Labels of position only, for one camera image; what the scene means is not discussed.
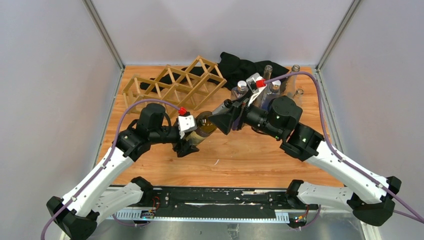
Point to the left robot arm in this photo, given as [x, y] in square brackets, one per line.
[106, 172]

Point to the black cloth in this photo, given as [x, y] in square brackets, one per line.
[234, 69]

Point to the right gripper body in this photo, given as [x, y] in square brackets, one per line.
[251, 115]

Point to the blue square bottle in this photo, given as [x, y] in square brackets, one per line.
[271, 91]
[239, 90]

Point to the wooden lattice wine rack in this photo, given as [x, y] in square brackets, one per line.
[190, 88]

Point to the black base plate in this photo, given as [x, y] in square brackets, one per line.
[220, 203]

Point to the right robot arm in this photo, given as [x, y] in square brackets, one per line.
[367, 195]

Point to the aluminium frame rail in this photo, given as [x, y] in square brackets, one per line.
[292, 219]

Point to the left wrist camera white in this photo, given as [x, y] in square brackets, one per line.
[186, 124]

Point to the dark green bottle silver foil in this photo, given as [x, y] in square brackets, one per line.
[204, 126]

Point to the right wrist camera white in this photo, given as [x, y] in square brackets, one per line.
[256, 84]

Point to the clear bottle with black label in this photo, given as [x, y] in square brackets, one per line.
[290, 83]

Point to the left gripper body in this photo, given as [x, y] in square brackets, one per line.
[178, 145]

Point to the clear bottle with white label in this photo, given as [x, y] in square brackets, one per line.
[267, 72]

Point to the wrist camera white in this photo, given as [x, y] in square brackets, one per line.
[186, 124]
[256, 84]

